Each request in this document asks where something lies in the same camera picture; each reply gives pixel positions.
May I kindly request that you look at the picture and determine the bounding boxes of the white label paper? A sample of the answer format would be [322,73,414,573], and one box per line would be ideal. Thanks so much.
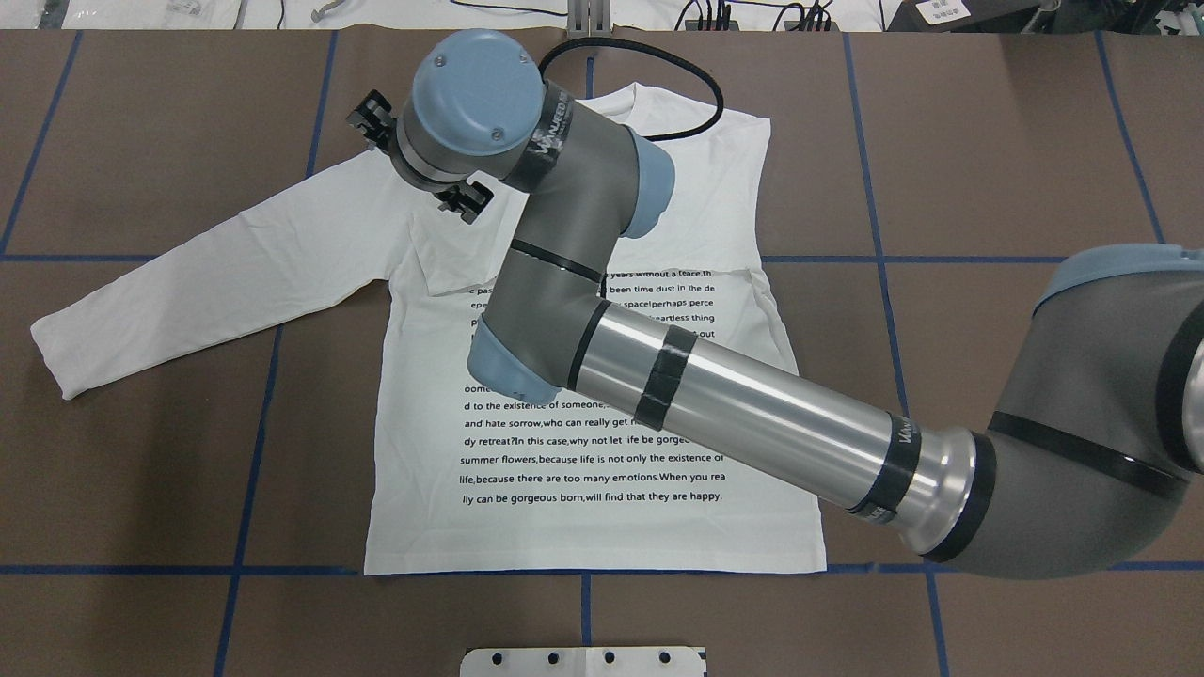
[915,0,972,27]

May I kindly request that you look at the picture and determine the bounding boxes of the grey camera mast bracket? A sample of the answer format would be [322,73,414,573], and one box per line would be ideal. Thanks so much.
[566,0,613,41]

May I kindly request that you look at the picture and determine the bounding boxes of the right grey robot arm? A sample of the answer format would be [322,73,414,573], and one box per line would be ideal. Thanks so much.
[347,29,1202,579]

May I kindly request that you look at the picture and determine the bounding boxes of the white long-sleeve printed shirt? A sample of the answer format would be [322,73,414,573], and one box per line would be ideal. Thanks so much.
[31,151,827,575]

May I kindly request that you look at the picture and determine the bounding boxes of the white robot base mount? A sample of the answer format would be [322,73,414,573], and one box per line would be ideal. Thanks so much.
[459,646,708,676]

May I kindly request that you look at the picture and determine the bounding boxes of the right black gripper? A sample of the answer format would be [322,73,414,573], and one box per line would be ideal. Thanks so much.
[346,89,396,151]

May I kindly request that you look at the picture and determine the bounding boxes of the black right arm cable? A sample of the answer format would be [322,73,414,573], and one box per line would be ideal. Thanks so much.
[538,36,725,145]

